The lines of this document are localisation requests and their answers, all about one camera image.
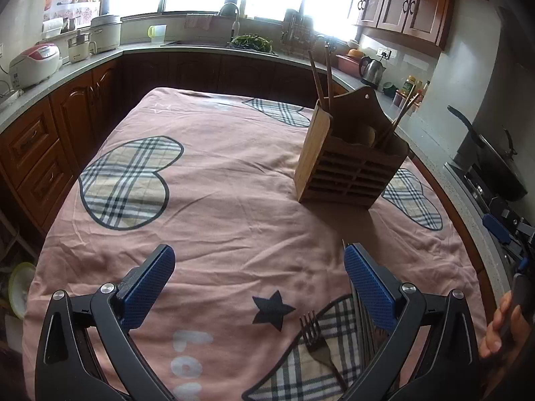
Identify metal fork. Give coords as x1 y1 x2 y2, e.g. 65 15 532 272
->
299 311 347 393

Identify light wooden chopstick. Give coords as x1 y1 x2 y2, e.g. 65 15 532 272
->
307 50 327 111

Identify brown wooden chopstick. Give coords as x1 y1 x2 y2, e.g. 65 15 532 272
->
324 41 334 112

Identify person right hand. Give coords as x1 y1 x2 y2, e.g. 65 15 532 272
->
479 291 531 364

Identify black frying pan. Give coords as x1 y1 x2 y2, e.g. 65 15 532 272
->
447 105 528 202

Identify black star patch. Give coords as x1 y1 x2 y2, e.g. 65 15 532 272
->
252 291 296 332

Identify condiment bottles group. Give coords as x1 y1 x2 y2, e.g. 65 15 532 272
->
393 75 430 112

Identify wooden utensil holder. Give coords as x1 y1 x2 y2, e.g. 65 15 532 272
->
294 86 410 209

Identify pink heart-patterned tablecloth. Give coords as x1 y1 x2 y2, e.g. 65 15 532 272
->
23 88 486 400

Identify lower wooden base cabinets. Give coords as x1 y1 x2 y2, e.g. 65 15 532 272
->
0 51 348 235

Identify stainless electric kettle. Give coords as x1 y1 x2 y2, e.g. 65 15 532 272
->
359 56 386 90

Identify pink plastic basin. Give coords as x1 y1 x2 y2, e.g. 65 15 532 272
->
336 53 364 78

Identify white red rice cooker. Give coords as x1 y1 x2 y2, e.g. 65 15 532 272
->
8 43 61 91

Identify small white blender jug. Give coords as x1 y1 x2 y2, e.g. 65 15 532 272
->
68 30 94 63

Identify dish drying rack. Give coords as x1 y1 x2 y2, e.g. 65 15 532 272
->
281 9 316 53

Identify white electric pot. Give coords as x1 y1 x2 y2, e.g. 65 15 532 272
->
89 15 121 54

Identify green-lidded clear pitcher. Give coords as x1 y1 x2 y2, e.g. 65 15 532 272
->
147 24 167 44

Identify green vegetables pile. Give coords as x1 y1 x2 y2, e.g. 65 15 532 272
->
229 34 273 53

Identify chrome sink faucet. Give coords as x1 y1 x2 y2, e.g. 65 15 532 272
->
218 2 240 42

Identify wall power socket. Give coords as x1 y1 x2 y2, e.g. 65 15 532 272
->
376 48 392 60

